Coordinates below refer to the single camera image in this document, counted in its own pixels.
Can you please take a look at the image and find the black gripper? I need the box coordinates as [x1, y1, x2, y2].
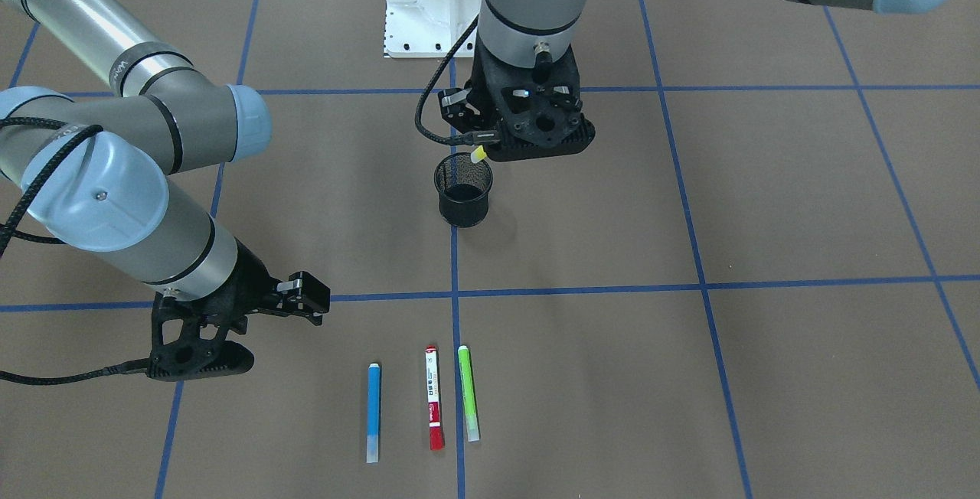
[438, 44, 596, 163]
[147, 244, 332, 383]

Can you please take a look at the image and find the yellow marker pen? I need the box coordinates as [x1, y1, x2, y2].
[469, 145, 488, 164]

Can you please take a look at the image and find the blue marker pen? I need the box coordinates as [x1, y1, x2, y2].
[365, 362, 381, 464]

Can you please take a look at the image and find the red capped white marker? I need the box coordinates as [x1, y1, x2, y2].
[424, 344, 445, 452]

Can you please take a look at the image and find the green marker pen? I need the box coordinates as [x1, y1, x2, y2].
[456, 344, 481, 442]

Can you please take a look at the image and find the black mesh pen cup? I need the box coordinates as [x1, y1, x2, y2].
[433, 152, 493, 228]

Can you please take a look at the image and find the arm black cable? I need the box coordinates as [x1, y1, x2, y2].
[414, 13, 502, 148]
[0, 116, 154, 386]

